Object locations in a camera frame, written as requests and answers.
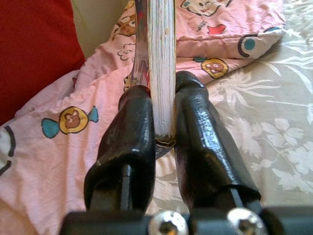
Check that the thick book with glossy cover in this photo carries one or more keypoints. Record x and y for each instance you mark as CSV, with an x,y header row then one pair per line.
x,y
161,73

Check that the quilted white green mattress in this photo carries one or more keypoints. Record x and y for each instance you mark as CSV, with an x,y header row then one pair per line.
x,y
97,24

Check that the red covered mattress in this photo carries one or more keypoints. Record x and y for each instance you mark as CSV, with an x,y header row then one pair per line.
x,y
36,49

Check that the beige floral bed sheet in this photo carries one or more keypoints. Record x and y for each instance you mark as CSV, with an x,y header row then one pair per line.
x,y
269,110

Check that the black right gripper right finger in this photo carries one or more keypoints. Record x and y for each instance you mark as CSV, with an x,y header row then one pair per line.
x,y
200,137

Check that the pink cartoon print blanket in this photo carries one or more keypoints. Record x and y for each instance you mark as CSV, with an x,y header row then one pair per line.
x,y
61,151

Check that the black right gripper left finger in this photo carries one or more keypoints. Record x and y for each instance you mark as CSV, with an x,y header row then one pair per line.
x,y
129,127

